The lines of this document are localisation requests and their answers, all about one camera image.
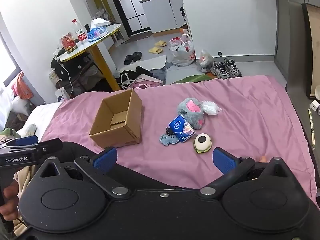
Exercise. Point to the blue tissue pack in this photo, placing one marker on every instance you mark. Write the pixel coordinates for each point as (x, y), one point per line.
(178, 126)

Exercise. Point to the person's left hand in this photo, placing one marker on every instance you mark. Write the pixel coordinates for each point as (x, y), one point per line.
(10, 197)

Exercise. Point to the black slipper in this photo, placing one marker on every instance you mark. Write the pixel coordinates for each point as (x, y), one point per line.
(137, 55)
(128, 59)

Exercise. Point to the white round device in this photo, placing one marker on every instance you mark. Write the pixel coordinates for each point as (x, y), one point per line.
(61, 95)

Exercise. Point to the red snack bag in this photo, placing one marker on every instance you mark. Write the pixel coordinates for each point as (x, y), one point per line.
(68, 42)

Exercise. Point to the round white yellow table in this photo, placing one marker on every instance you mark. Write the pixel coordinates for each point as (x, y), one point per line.
(100, 40)

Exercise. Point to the white plastic packet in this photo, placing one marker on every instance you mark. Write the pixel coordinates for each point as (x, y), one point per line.
(211, 108)

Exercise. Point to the white charger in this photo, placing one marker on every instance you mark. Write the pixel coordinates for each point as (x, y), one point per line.
(315, 105)

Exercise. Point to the white red plastic bag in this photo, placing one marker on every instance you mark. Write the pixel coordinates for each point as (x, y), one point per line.
(181, 50)

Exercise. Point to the clear plastic bag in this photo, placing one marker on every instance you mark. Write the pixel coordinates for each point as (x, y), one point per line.
(205, 61)

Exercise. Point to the grey pink plush toy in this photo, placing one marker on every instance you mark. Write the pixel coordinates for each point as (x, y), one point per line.
(190, 110)

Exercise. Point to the brown cardboard box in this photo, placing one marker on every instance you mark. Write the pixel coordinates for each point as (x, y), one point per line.
(117, 127)

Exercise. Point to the black framed glass door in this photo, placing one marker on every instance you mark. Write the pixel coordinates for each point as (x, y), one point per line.
(130, 5)

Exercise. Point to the white bedding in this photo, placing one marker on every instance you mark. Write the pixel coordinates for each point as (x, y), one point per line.
(37, 120)

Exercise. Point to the blue white packets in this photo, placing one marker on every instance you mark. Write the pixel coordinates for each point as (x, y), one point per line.
(96, 33)

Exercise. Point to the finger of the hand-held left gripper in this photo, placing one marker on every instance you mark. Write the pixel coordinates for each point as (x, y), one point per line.
(47, 146)
(26, 140)

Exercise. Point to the yellow slipper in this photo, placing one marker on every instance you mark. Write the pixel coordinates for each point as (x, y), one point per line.
(161, 43)
(155, 50)

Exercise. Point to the green leaf rug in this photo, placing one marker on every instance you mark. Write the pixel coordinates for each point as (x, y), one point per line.
(192, 78)

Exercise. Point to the black polka dot cloth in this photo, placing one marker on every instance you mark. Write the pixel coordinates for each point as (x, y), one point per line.
(65, 67)

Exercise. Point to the brown cloth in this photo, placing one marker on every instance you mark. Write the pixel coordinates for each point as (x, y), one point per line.
(15, 122)

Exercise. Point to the blue orange packet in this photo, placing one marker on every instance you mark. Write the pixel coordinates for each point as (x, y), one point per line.
(188, 131)

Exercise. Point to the white cabinet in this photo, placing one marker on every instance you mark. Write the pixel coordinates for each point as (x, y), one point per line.
(162, 12)

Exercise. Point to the burger plush toy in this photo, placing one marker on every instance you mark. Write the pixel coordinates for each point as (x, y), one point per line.
(202, 142)

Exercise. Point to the pink bed sheet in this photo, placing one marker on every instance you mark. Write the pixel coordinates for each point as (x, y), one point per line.
(250, 120)

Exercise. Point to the clear water bottle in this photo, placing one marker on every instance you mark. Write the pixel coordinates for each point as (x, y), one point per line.
(78, 32)

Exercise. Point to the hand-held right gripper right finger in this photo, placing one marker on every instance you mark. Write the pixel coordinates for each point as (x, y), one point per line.
(222, 162)

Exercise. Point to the wooden framed board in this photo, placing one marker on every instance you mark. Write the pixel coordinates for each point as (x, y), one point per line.
(311, 50)

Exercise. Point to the black clothes pile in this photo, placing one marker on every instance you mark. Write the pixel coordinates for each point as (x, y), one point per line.
(130, 75)

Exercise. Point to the white floor mat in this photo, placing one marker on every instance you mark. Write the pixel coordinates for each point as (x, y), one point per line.
(150, 63)

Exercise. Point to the pink printed cushion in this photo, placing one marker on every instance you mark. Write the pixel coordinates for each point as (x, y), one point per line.
(143, 82)

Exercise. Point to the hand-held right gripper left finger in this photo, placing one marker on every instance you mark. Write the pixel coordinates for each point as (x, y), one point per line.
(106, 158)

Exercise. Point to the thin pale stick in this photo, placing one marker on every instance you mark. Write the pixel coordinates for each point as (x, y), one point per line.
(311, 127)

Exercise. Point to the white tissue box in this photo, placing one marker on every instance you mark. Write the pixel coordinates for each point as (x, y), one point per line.
(100, 22)

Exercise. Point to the orange clothing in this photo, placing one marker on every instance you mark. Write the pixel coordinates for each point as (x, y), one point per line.
(22, 87)

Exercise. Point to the grey cloth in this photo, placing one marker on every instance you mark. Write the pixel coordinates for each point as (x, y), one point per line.
(160, 73)

